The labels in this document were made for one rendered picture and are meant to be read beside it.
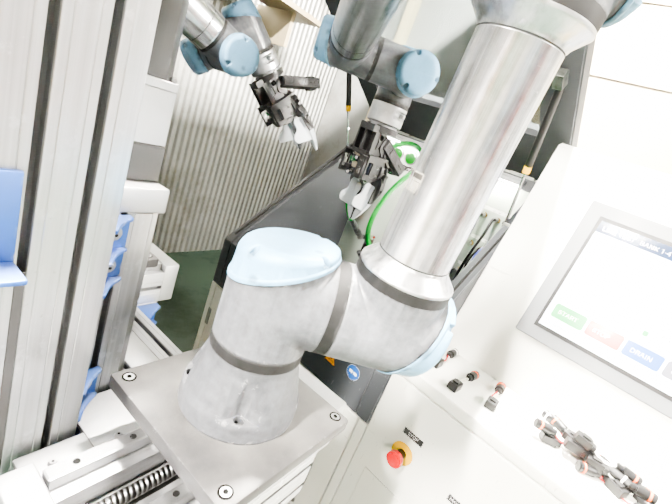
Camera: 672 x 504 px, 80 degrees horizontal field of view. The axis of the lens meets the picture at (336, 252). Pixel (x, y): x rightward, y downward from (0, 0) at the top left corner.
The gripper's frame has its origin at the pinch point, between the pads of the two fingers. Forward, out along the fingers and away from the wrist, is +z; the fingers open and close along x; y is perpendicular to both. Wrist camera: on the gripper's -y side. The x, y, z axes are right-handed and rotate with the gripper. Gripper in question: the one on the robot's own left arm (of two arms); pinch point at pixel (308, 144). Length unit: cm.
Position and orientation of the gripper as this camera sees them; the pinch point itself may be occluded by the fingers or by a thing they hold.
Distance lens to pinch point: 110.7
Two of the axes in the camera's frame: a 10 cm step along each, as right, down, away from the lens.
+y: -7.0, 6.1, -3.8
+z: 3.7, 7.6, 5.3
